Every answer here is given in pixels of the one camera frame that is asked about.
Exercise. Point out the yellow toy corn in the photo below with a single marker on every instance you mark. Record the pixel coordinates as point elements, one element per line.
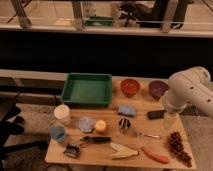
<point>122,151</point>

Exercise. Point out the black chair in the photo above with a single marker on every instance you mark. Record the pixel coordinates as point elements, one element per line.
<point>10,125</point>

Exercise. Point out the blue plastic cup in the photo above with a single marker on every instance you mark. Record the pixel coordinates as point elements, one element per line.
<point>57,133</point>

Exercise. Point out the small orange cup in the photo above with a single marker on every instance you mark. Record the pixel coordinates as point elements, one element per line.
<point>100,126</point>

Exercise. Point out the green plastic tray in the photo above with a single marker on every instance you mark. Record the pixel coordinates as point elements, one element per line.
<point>87,90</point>

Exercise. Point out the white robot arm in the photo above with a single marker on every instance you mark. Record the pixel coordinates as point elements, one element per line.
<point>187,86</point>

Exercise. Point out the black binder clip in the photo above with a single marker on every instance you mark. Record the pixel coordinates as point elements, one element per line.
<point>72,151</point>

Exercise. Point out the black handled tool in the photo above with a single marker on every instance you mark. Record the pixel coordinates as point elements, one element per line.
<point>95,139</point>

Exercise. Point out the red bowl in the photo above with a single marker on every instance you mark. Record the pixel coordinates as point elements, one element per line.
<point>130,87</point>

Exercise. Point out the metal spoon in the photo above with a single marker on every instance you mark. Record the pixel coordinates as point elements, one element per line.
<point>140,134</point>

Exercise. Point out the purple bowl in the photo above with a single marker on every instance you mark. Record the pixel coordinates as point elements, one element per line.
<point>157,89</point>

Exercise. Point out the white paper cup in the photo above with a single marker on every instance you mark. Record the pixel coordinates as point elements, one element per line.
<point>62,114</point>

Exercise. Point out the blue sponge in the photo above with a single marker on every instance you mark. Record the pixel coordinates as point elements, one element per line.
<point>126,110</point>

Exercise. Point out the black rectangular block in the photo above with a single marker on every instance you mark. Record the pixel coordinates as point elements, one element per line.
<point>157,114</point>

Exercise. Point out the dark red grape bunch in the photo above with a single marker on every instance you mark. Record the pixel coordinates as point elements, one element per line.
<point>176,147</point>

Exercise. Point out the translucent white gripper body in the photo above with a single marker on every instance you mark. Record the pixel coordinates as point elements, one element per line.
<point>169,120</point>

